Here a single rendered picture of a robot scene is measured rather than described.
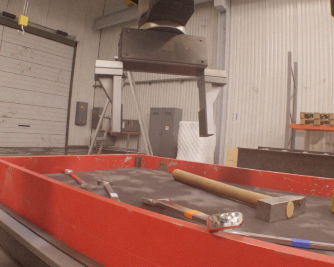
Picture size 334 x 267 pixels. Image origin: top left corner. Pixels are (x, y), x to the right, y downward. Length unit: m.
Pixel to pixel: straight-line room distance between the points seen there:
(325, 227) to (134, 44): 0.37
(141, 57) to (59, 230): 0.26
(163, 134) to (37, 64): 5.85
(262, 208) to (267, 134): 8.01
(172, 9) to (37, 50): 11.25
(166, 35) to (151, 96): 10.18
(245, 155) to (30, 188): 3.04
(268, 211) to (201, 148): 6.49
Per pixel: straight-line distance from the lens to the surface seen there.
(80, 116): 12.32
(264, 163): 3.27
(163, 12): 0.39
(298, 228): 0.39
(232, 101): 8.84
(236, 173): 0.68
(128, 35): 0.39
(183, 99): 9.71
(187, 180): 0.60
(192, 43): 0.41
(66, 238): 0.35
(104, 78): 0.38
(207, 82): 0.41
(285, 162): 3.23
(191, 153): 6.91
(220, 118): 8.75
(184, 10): 0.38
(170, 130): 9.20
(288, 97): 7.11
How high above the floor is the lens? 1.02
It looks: 1 degrees up
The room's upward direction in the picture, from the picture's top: 4 degrees clockwise
